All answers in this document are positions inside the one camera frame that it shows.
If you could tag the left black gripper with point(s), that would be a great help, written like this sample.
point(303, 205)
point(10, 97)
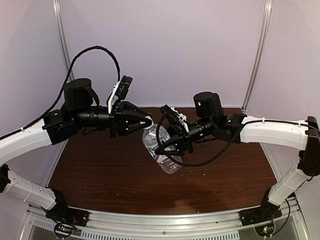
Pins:
point(119, 120)

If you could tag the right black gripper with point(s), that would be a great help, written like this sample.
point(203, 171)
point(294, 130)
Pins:
point(182, 141)

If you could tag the white water bottle cap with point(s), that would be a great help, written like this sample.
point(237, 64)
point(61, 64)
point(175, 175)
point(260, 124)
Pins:
point(149, 122)

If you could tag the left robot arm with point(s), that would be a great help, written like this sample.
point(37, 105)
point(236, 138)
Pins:
point(81, 110)

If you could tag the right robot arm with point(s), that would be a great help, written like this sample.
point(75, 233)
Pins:
point(303, 135)

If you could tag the left circuit board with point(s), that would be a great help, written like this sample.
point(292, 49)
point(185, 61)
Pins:
point(63, 230)

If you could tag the circuit board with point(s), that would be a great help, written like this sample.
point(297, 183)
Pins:
point(264, 230)
point(63, 230)

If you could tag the right circuit board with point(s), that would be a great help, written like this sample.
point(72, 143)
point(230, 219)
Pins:
point(264, 230)

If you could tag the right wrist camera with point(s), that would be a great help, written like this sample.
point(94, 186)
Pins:
point(181, 118)

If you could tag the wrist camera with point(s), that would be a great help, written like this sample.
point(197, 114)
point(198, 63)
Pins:
point(119, 92)
point(181, 118)

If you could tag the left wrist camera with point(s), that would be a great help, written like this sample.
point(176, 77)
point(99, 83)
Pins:
point(119, 92)

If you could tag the front aluminium rail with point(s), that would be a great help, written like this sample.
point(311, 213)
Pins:
point(223, 225)

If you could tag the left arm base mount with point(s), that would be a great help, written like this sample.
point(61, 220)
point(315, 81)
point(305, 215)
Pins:
point(62, 213)

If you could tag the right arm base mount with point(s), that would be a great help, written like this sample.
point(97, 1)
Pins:
point(263, 213)

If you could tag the left aluminium frame post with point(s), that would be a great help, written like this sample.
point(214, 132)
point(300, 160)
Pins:
point(61, 33)

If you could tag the aluminium frame post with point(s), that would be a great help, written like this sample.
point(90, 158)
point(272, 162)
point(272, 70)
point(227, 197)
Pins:
point(61, 33)
point(264, 30)

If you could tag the right aluminium frame post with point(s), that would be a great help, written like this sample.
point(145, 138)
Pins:
point(264, 30)

